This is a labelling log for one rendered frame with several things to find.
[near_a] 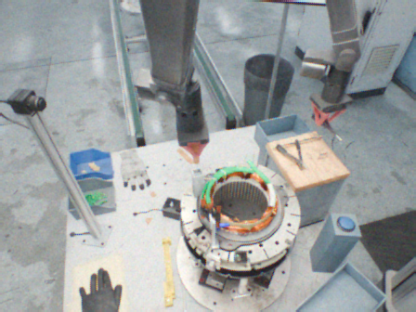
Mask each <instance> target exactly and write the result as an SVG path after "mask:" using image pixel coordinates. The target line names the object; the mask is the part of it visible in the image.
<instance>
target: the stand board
mask: <svg viewBox="0 0 416 312"><path fill-rule="evenodd" d="M317 136H318V133H317V132H316V131H315V132H312V133H306V134H304V135H300V136H293V137H287V138H284V139H282V140H277V141H273V142H267V143H266V149H267V151H268V152H269V154H270V156H271V157H272V159H273V160H274V162H275V164H276V165H277V166H278V168H279V169H280V171H281V173H282V174H283V176H284V177H285V179H286V181H288V184H289V185H290V186H291V189H292V190H293V192H294V193H295V192H298V191H300V190H305V189H312V188H314V187H316V186H321V185H324V184H329V183H331V182H333V181H338V180H340V179H346V178H348V177H349V175H350V172H349V171H348V170H347V168H345V166H344V165H343V164H342V163H341V161H340V160H339V159H338V158H337V156H336V155H335V154H334V152H333V151H332V150H331V149H330V147H328V146H327V144H326V143H325V142H324V141H323V140H322V138H321V139H320V140H314V141H311V142H306V143H304V144H301V145H300V147H301V153H302V159H303V163H305V164H306V166H307V167H308V168H309V169H307V168H306V167H305V166H304V165H302V168H303V170H302V169H301V168H300V165H299V164H298V165H293V159H291V158H290V157H289V156H287V155H286V154H285V155H284V154H282V153H281V151H279V150H278V149H277V150H273V148H274V147H277V144H280V145H286V144H288V143H291V142H295V139H297V140H298V141H299V140H305V139H308V138H311V137H317ZM285 149H286V150H287V151H288V153H290V154H291V155H292V156H294V157H295V158H296V159H299V156H298V155H297V154H298V151H297V148H296V147H295V146H292V147H287V148H285ZM296 152H297V154H296ZM326 152H327V153H328V154H327V157H326V158H324V159H318V156H319V155H320V154H323V153H326Z"/></svg>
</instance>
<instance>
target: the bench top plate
mask: <svg viewBox="0 0 416 312"><path fill-rule="evenodd" d="M255 128H256V125H254V126H247V127H242V128H240V129H233V130H228V131H222V132H219V133H212V134H209V137H210V142H209V143H208V145H206V147H205V148H204V150H203V152H202V153H201V156H200V163H198V164H197V166H196V163H193V164H190V163H188V161H186V160H185V159H184V158H183V156H181V155H180V154H179V153H178V151H176V150H178V149H182V150H183V151H185V153H186V154H187V155H188V156H189V157H190V158H191V159H192V160H193V157H192V156H191V154H189V152H188V151H186V150H185V149H183V148H182V147H179V146H178V140H174V141H170V142H163V143H160V144H156V145H149V146H146V147H139V148H135V149H132V150H136V153H137V155H138V156H139V158H140V159H141V160H142V161H143V163H144V165H145V166H146V170H147V174H148V177H149V179H150V181H151V184H150V185H148V184H146V181H145V179H144V178H143V176H142V177H141V178H142V180H143V184H144V187H145V188H144V189H143V190H141V189H140V188H139V185H138V183H137V179H135V181H136V190H132V189H131V184H130V180H128V186H127V188H125V187H124V180H123V177H122V175H121V163H122V158H121V155H120V154H121V153H122V152H124V151H128V150H130V149H126V150H122V151H116V152H112V153H111V158H112V160H113V171H114V175H113V176H114V178H113V179H107V180H108V181H113V186H114V187H115V189H116V204H117V207H116V212H111V213H108V214H101V215H95V217H96V220H97V222H98V223H103V224H108V225H113V229H112V230H111V234H110V237H109V238H108V241H107V243H106V245H105V248H100V247H96V246H92V245H84V244H82V243H81V241H82V238H83V237H84V236H85V234H82V233H84V232H86V230H87V227H86V225H85V223H84V221H83V220H82V219H80V220H75V218H74V217H73V216H72V214H71V213H69V212H68V219H67V233H66V262H65V277H64V305H63V312H66V304H68V303H72V266H75V265H77V264H82V263H84V262H89V261H92V260H94V259H99V258H101V257H106V256H108V255H111V254H117V253H121V252H123V265H124V271H125V281H126V287H127V295H128V302H129V307H130V312H137V311H138V312H185V311H186V312H213V311H211V310H210V309H207V308H205V307H203V305H200V304H199V303H198V302H196V301H195V300H194V298H192V297H191V296H190V295H189V293H188V291H187V290H186V289H185V287H184V285H183V282H182V281H181V280H180V277H179V275H178V270H177V266H176V249H177V246H178V242H179V239H180V237H181V232H180V220H175V219H173V218H168V217H165V216H163V213H162V212H161V211H157V210H152V211H150V212H148V211H149V210H151V209H158V208H160V210H161V209H162V207H163V205H164V203H165V201H166V198H167V197H169V198H174V199H177V200H182V197H183V193H184V191H185V188H186V187H187V185H188V184H190V185H191V170H193V169H196V168H197V167H198V168H201V169H202V170H204V169H205V168H209V167H210V166H211V165H215V164H217V163H221V164H222V165H227V162H229V161H237V166H238V161H243V162H244V159H245V157H246V155H247V157H246V159H245V161H246V162H247V161H249V160H251V161H252V162H253V163H256V164H257V161H258V153H259V150H260V149H259V147H258V145H257V144H256V142H255V140H254V132H255ZM209 169H210V168H209ZM153 191H154V192H155V194H156V195H157V196H156V197H155V198H152V197H151V196H150V194H151V193H152V192H153ZM144 192H145V193H144ZM142 195H143V196H142ZM145 199H146V200H145ZM153 203H154V204H153ZM151 206H152V207H151ZM134 212H136V213H137V215H133V213H134ZM139 212H147V213H145V214H144V213H141V214H139ZM329 215H330V211H328V213H327V215H326V216H325V220H324V221H321V222H319V223H316V224H313V225H308V226H306V227H300V228H298V229H297V234H296V239H295V244H294V246H293V248H292V251H291V262H292V266H291V276H290V277H289V280H288V284H287V285H286V288H285V289H284V291H283V293H282V294H281V296H280V297H279V298H278V299H277V300H276V301H275V302H274V303H273V304H272V305H270V306H269V307H268V308H266V309H263V310H262V311H260V312H293V310H294V309H295V308H296V307H298V306H299V305H300V304H301V303H303V302H304V300H305V299H306V298H307V297H308V295H310V294H311V293H313V291H315V290H316V289H317V288H318V287H319V286H320V285H321V284H322V283H323V282H324V281H325V280H326V279H328V278H329V277H330V276H331V275H332V274H333V273H319V272H313V271H312V268H311V259H310V255H309V252H310V250H311V248H312V246H313V244H314V243H315V241H316V238H317V237H318V235H319V233H320V231H321V230H322V228H323V226H324V225H325V223H326V221H327V218H328V217H329ZM146 218H152V220H151V221H150V223H149V224H147V223H146ZM153 230H154V231H155V232H154V231H153ZM169 231H170V233H169ZM71 232H75V234H82V235H75V236H72V237H71V236H70V234H71ZM156 232H157V233H156ZM166 237H170V238H171V245H170V246H169V249H170V255H171V265H172V270H173V276H174V286H175V299H174V300H173V302H174V306H171V307H164V298H163V297H164V286H163V283H164V282H166V272H165V266H164V253H163V244H162V238H165V239H166ZM143 242H144V243H143ZM72 246H74V247H73V248H72ZM69 247H71V248H69ZM147 260H148V262H147ZM148 271H149V272H148ZM140 307H141V308H140ZM150 308H151V309H150ZM143 309H144V310H143ZM146 309H147V310H148V311H147V310H146ZM142 310H143V311H142Z"/></svg>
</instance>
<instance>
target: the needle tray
mask: <svg viewBox="0 0 416 312"><path fill-rule="evenodd" d="M387 298H388V297H387V296H386V295H385V294H384V293H382V291H380V290H379V289H378V288H377V286H374V284H372V282H371V281H370V280H369V279H368V278H365V276H364V275H363V274H362V273H361V272H360V271H359V270H357V269H356V268H355V267H354V266H353V265H352V264H351V263H350V262H349V261H346V262H345V263H344V264H343V265H342V266H341V267H340V268H338V270H336V271H335V272H334V273H333V274H332V275H331V276H330V277H329V278H328V279H326V280H325V281H324V282H323V283H322V284H321V285H320V286H319V287H318V288H317V289H316V290H315V291H313V293H311V294H310V295H308V297H307V298H306V299H305V300H304V302H303V303H301V304H300V305H299V306H298V307H296V308H295V309H294V310H293V311H292V312H374V311H376V310H377V309H378V308H379V306H381V305H382V303H383V302H384V301H385V300H386V299H387Z"/></svg>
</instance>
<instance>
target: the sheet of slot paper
mask: <svg viewBox="0 0 416 312"><path fill-rule="evenodd" d="M99 268H104V270H107V271H108V272H109V274H110V279H111V285H112V288H113V289H114V287H115V286H116V284H121V285H122V286H123V291H122V295H121V303H120V307H119V312H130V307H129V302H128V295H127V287H126V281H125V271H124V261H123V252H121V253H116V254H111V255H108V256H106V257H101V258H99V259H94V260H92V261H89V262H84V263H82V264H77V265H75V266H71V295H72V303H68V304H66V312H82V305H81V303H82V298H81V296H80V293H79V289H80V287H84V289H85V290H86V294H88V293H90V290H89V284H90V278H91V274H93V273H96V274H97V290H98V269H99Z"/></svg>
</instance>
